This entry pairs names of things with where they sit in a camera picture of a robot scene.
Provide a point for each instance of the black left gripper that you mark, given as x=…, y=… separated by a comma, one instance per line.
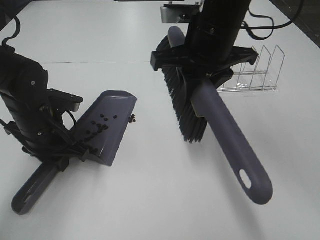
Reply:
x=40, y=128

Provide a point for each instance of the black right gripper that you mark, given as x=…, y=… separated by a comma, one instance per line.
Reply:
x=206, y=51

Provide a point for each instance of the purple hand brush black bristles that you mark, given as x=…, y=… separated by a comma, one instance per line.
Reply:
x=197, y=104

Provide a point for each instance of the pile of coffee beans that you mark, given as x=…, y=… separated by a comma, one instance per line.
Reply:
x=105, y=133

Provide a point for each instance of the purple plastic dustpan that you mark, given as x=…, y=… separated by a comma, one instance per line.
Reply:
x=109, y=102

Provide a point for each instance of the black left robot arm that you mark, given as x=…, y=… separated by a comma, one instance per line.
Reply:
x=18, y=73

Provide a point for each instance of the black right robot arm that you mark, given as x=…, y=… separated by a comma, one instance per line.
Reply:
x=230, y=11

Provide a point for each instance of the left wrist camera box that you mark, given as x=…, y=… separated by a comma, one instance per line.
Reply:
x=63, y=101

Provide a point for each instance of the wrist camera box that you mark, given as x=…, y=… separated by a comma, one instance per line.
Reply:
x=179, y=13
x=63, y=101

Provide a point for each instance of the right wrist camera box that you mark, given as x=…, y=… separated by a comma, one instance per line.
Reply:
x=179, y=13

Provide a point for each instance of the chrome wire dish rack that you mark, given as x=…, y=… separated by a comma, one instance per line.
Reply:
x=262, y=76

